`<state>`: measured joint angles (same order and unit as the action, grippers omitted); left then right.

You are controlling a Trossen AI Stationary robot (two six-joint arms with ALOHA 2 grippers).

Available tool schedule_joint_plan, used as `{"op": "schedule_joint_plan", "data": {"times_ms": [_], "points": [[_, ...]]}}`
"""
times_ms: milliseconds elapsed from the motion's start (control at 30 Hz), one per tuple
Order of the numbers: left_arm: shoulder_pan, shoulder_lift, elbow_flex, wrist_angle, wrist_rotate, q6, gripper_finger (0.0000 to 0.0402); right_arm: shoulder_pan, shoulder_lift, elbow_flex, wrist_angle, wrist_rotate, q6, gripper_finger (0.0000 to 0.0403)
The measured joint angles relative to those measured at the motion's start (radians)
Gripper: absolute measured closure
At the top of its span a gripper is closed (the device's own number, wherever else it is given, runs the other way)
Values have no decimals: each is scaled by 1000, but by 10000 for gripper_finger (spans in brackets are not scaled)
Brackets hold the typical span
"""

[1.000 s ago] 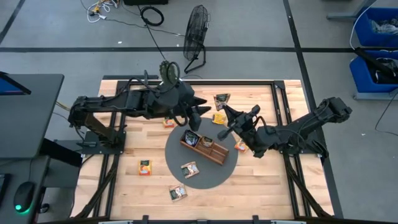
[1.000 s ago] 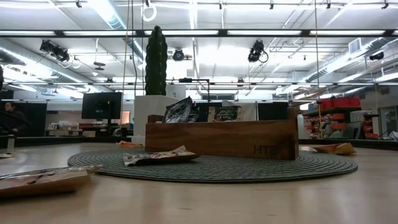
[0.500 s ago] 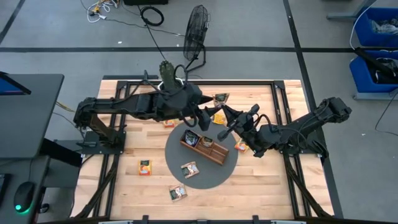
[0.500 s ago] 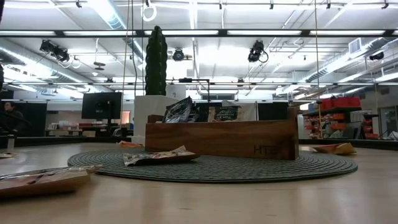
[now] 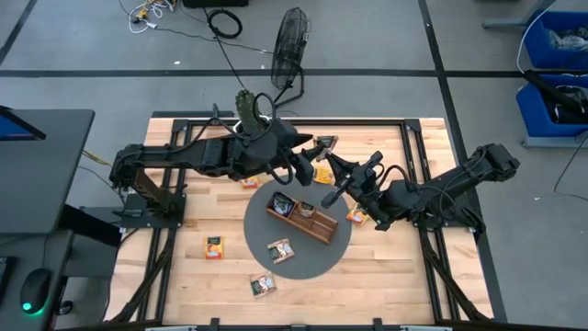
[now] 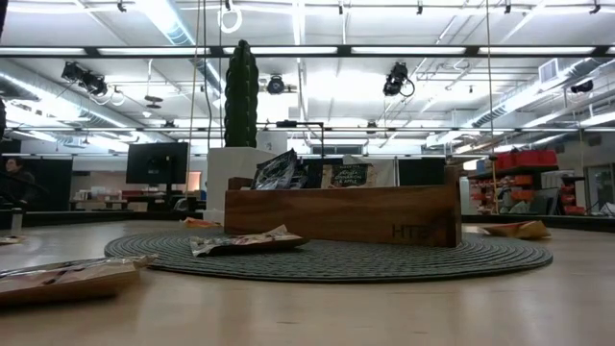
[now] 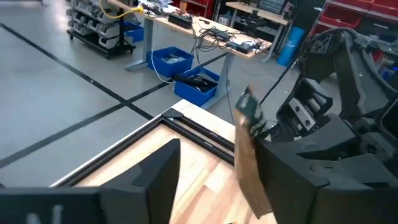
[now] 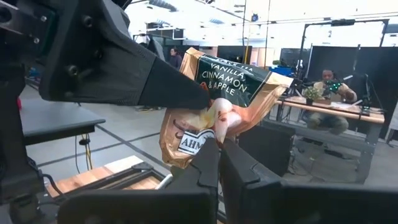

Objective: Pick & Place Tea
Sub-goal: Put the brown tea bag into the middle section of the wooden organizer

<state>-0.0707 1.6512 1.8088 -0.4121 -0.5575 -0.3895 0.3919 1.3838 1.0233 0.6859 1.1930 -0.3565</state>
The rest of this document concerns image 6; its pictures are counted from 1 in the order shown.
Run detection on red storage bins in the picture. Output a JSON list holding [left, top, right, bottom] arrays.
[[493, 149, 559, 171]]

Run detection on white cable ring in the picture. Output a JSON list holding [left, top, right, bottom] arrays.
[[218, 4, 244, 35]]

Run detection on black overhead frame bar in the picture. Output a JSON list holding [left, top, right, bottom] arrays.
[[0, 44, 615, 60]]

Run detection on black storage shelf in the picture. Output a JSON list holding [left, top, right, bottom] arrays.
[[468, 165, 588, 216]]

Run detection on white air vent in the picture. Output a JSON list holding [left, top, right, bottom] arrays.
[[537, 57, 561, 84]]

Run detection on background desk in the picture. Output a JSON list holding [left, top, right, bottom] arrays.
[[69, 190, 208, 212]]

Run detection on person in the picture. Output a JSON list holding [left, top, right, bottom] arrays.
[[3, 157, 38, 206]]

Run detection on round grey woven placemat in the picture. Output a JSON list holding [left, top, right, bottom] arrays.
[[103, 229, 554, 284]]

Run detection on wooden tea box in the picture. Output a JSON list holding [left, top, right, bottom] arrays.
[[223, 165, 463, 249]]

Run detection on beige tea packet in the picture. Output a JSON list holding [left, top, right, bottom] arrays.
[[188, 224, 311, 258], [320, 162, 377, 189], [0, 254, 158, 309]]

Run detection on black partition panel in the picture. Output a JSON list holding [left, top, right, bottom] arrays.
[[397, 157, 448, 186], [0, 157, 74, 212]]

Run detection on green cactus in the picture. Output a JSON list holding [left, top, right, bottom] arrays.
[[223, 38, 259, 149]]

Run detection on thin black horizontal rail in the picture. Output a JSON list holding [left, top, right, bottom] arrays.
[[0, 125, 615, 134]]

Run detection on black computer monitor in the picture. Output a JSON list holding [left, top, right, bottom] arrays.
[[125, 141, 190, 185]]

